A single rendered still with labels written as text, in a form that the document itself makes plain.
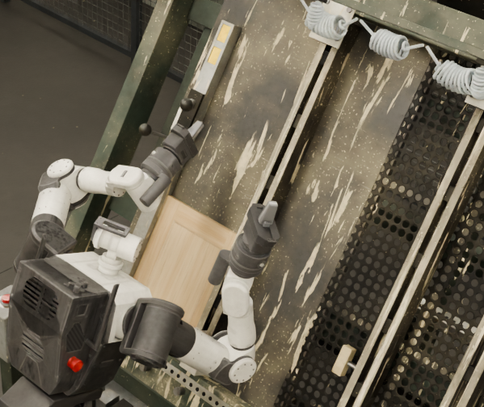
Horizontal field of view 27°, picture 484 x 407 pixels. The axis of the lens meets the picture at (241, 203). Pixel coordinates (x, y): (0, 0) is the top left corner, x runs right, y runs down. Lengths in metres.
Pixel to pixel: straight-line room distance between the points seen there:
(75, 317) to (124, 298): 0.14
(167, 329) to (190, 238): 0.62
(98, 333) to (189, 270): 0.60
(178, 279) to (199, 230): 0.16
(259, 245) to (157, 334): 0.32
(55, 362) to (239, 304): 0.46
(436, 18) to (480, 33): 0.12
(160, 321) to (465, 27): 1.03
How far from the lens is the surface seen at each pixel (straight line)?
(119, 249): 2.53
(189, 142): 2.79
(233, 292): 2.44
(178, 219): 3.02
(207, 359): 2.55
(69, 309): 2.40
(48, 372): 2.52
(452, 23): 2.60
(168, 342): 2.43
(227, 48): 3.00
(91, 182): 2.84
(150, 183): 2.74
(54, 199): 2.81
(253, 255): 2.38
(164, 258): 3.05
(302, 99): 2.78
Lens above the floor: 2.93
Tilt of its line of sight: 34 degrees down
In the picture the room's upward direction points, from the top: 4 degrees clockwise
